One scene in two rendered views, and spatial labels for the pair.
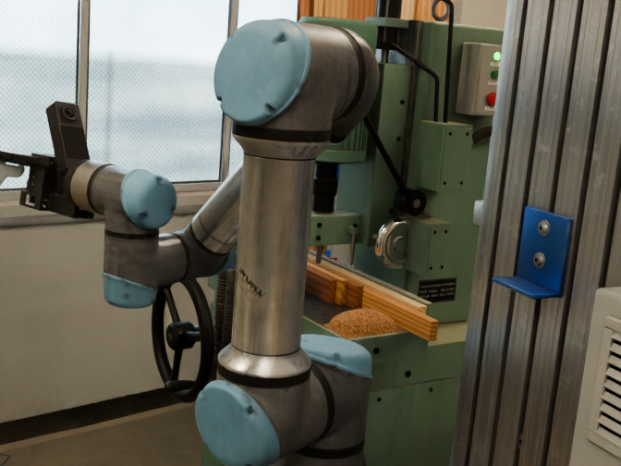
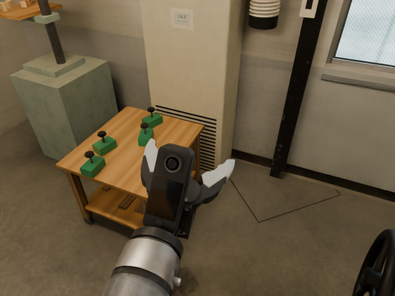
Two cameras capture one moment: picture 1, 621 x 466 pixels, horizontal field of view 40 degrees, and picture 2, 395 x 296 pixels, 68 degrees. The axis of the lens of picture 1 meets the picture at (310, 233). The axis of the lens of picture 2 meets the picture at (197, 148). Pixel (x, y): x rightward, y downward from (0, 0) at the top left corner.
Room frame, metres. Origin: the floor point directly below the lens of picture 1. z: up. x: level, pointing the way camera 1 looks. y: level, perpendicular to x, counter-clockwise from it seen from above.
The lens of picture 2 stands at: (1.19, 0.11, 1.56)
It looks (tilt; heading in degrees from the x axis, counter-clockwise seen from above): 39 degrees down; 65
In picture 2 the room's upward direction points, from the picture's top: straight up
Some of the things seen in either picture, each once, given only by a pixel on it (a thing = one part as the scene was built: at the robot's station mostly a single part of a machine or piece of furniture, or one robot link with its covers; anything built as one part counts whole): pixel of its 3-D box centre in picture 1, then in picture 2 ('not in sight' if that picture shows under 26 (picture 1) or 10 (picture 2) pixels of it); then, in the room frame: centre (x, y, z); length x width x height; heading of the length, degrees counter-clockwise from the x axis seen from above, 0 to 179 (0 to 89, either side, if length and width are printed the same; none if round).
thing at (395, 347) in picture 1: (289, 307); not in sight; (1.84, 0.03, 0.87); 0.61 x 0.30 x 0.06; 33
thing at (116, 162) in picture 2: not in sight; (140, 170); (1.42, 1.45, 0.32); 0.66 x 0.57 x 0.64; 41
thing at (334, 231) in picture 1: (328, 230); not in sight; (1.96, -0.04, 1.03); 0.14 x 0.07 x 0.09; 123
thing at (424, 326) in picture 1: (344, 288); not in sight; (1.86, -0.09, 0.92); 0.62 x 0.02 x 0.04; 33
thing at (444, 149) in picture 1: (444, 155); not in sight; (1.94, -0.29, 1.23); 0.09 x 0.08 x 0.15; 123
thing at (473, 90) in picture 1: (483, 79); not in sight; (2.01, -0.37, 1.40); 0.10 x 0.06 x 0.16; 123
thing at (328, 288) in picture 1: (309, 279); not in sight; (1.88, 0.00, 0.93); 0.20 x 0.02 x 0.05; 33
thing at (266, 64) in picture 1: (273, 251); not in sight; (1.01, 0.04, 1.19); 0.15 x 0.12 x 0.55; 142
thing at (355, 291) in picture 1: (329, 283); not in sight; (1.87, -0.05, 0.93); 0.24 x 0.02 x 0.05; 33
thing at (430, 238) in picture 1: (425, 245); not in sight; (1.92, -0.26, 1.02); 0.09 x 0.07 x 0.12; 33
